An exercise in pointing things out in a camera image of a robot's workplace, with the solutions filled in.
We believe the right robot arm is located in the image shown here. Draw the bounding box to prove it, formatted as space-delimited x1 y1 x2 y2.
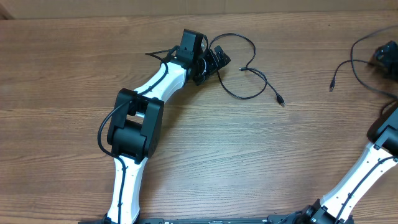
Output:
293 102 397 224

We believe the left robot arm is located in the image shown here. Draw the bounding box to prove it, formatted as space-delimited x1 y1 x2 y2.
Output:
101 29 230 223

